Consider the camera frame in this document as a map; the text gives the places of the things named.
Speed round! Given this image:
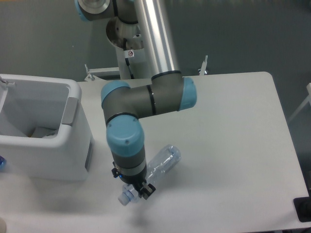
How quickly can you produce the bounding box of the clear plastic bag with labels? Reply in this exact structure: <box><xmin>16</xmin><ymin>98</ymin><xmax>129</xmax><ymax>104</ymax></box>
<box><xmin>43</xmin><ymin>130</ymin><xmax>58</xmax><ymax>139</ymax></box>

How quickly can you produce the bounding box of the clear crushed water bottle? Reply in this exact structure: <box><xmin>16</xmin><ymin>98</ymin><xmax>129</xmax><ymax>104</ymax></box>
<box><xmin>118</xmin><ymin>145</ymin><xmax>181</xmax><ymax>206</ymax></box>

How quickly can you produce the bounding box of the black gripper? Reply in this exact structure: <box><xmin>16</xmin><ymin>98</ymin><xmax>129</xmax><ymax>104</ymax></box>
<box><xmin>112</xmin><ymin>167</ymin><xmax>156</xmax><ymax>200</ymax></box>

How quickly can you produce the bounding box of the white open trash can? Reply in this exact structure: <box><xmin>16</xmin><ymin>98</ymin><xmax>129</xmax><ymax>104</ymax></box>
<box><xmin>0</xmin><ymin>74</ymin><xmax>93</xmax><ymax>181</ymax></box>

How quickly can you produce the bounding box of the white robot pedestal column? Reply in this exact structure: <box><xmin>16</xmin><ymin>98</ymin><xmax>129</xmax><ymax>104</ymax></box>
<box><xmin>106</xmin><ymin>17</ymin><xmax>151</xmax><ymax>79</ymax></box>

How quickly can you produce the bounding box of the white pedestal base frame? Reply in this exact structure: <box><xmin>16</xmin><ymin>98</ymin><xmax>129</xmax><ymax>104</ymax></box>
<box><xmin>84</xmin><ymin>55</ymin><xmax>209</xmax><ymax>82</ymax></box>

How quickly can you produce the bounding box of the black device at table corner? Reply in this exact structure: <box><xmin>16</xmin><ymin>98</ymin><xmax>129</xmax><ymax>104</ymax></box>
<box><xmin>294</xmin><ymin>197</ymin><xmax>311</xmax><ymax>222</ymax></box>

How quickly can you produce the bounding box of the black cable on pedestal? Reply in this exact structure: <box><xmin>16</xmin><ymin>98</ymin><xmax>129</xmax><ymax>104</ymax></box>
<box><xmin>123</xmin><ymin>37</ymin><xmax>135</xmax><ymax>80</ymax></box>

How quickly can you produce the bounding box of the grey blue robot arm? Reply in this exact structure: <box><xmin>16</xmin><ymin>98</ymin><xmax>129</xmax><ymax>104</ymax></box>
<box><xmin>75</xmin><ymin>0</ymin><xmax>197</xmax><ymax>199</ymax></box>

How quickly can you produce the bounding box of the white frame at right edge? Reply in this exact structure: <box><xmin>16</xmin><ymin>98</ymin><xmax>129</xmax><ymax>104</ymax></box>
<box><xmin>288</xmin><ymin>83</ymin><xmax>311</xmax><ymax>123</ymax></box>

